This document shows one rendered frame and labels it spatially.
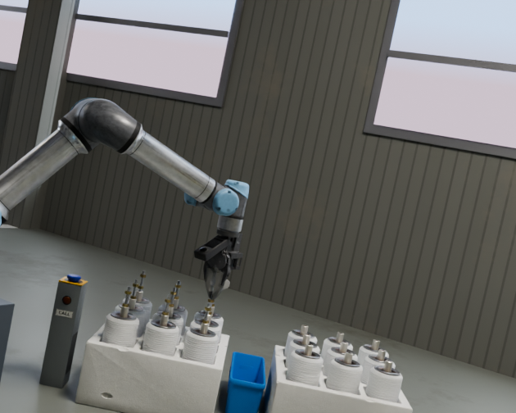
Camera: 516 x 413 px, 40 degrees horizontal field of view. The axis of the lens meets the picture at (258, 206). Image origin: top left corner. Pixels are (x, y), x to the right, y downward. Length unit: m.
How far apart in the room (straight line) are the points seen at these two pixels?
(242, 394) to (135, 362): 0.35
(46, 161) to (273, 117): 2.29
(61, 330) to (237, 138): 2.25
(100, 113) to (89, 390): 0.78
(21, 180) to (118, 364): 0.57
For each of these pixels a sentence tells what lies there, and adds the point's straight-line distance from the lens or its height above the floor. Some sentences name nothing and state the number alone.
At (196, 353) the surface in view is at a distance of 2.07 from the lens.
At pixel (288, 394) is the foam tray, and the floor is 0.15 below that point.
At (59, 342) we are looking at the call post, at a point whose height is 0.14.
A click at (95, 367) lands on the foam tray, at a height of 0.11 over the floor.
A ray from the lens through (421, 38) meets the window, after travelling 3.83.
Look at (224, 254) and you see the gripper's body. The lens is 2.15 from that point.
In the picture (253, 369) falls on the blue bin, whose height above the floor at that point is 0.07.
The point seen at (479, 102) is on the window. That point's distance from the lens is 3.69.
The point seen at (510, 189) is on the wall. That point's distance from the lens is 3.64.
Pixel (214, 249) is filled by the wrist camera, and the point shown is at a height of 0.49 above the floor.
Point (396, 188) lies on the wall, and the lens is 3.76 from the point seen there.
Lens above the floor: 0.78
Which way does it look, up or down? 4 degrees down
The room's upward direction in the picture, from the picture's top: 12 degrees clockwise
